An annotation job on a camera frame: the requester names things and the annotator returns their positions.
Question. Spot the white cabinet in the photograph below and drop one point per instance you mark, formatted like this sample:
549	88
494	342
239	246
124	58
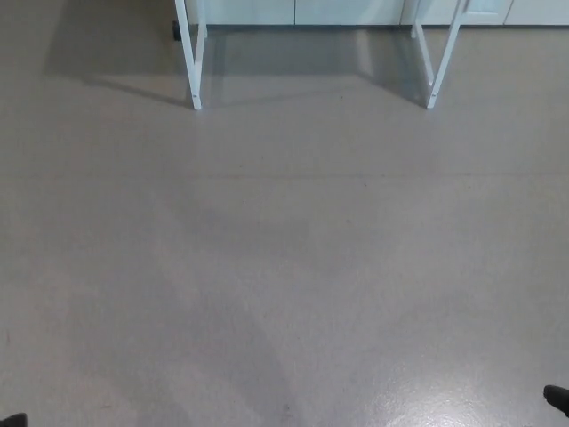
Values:
333	11

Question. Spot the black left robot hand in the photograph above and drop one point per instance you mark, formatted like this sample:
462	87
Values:
12	421

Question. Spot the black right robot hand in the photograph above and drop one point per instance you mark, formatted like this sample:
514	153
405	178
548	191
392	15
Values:
558	397

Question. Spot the white desk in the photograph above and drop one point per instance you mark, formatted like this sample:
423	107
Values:
195	66

